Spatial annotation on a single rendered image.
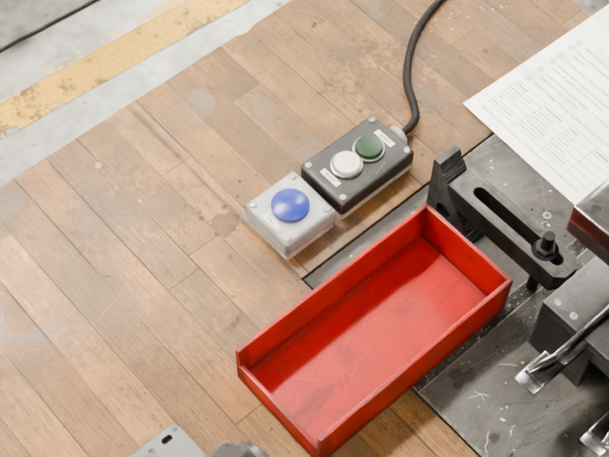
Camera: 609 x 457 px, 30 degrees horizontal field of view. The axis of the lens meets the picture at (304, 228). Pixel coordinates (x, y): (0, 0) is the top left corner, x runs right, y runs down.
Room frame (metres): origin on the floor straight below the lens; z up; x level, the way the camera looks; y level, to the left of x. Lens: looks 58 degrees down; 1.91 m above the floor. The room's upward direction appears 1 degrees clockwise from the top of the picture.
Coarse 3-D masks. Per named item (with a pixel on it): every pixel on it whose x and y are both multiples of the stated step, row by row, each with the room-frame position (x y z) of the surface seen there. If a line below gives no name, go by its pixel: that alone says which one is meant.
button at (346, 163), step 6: (336, 156) 0.70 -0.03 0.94; (342, 156) 0.70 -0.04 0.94; (348, 156) 0.70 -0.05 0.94; (354, 156) 0.70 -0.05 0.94; (336, 162) 0.69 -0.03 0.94; (342, 162) 0.69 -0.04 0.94; (348, 162) 0.69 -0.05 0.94; (354, 162) 0.69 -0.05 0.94; (360, 162) 0.69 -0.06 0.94; (336, 168) 0.69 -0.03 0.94; (342, 168) 0.69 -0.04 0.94; (348, 168) 0.69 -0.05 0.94; (354, 168) 0.69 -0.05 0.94; (342, 174) 0.68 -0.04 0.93; (348, 174) 0.68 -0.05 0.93
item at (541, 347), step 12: (540, 312) 0.50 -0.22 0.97; (540, 324) 0.50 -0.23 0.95; (552, 324) 0.49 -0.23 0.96; (540, 336) 0.50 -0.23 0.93; (552, 336) 0.49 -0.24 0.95; (564, 336) 0.48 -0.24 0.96; (540, 348) 0.49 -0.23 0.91; (552, 348) 0.48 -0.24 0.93; (576, 360) 0.46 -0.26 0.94; (588, 360) 0.46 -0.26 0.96; (600, 360) 0.45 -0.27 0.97; (564, 372) 0.47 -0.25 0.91; (576, 372) 0.46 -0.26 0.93; (588, 372) 0.46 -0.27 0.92; (576, 384) 0.46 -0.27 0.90
